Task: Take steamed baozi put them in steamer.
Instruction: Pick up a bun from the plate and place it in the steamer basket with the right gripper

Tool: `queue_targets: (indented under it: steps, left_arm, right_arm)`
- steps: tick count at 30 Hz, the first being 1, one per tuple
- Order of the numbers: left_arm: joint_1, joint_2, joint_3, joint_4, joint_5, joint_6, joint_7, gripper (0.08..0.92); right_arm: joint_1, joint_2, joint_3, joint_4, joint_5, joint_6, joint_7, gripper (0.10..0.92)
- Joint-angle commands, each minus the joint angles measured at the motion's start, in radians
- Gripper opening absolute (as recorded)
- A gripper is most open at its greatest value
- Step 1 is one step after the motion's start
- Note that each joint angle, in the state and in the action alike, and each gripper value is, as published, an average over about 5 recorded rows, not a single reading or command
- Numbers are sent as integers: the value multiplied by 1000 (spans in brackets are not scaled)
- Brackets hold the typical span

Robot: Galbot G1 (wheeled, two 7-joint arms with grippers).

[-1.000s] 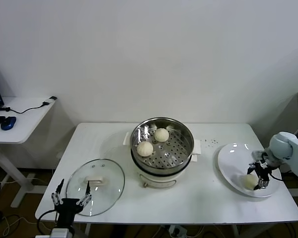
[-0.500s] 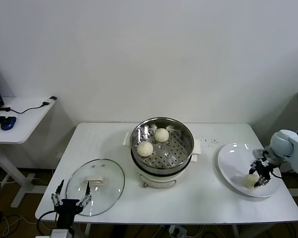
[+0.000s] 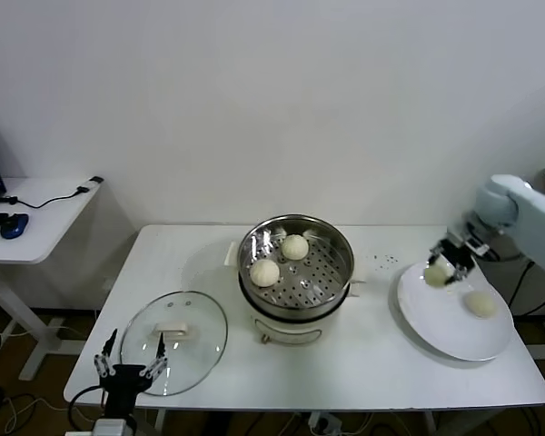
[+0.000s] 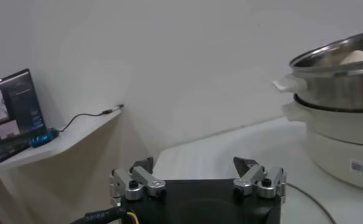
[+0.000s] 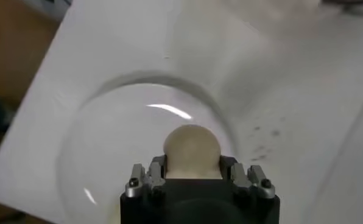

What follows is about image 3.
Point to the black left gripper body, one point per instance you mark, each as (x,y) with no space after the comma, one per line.
(125,381)

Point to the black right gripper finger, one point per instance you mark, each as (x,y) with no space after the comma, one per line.
(435,253)
(459,274)

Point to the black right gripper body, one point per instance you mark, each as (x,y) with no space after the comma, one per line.
(458,254)

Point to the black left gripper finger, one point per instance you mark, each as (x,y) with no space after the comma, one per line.
(102,365)
(158,367)

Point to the white steamed baozi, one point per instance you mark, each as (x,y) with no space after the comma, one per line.
(480,303)
(294,246)
(264,272)
(437,275)

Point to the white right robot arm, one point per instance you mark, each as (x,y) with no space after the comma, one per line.
(540,218)

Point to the stainless steel steamer basket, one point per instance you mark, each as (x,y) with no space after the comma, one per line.
(327,272)

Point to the white round plate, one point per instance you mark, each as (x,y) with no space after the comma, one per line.
(427,318)

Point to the white table leg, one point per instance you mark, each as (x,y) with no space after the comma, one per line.
(430,424)
(160,424)

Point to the white electric cooker pot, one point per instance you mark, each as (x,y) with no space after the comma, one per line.
(290,333)

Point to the white side table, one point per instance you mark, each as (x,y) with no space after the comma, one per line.
(45,227)

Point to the blue computer mouse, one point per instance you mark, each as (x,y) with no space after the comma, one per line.
(14,226)

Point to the white power strip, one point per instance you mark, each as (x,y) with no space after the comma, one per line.
(320,422)

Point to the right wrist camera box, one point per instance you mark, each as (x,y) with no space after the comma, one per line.
(479,249)

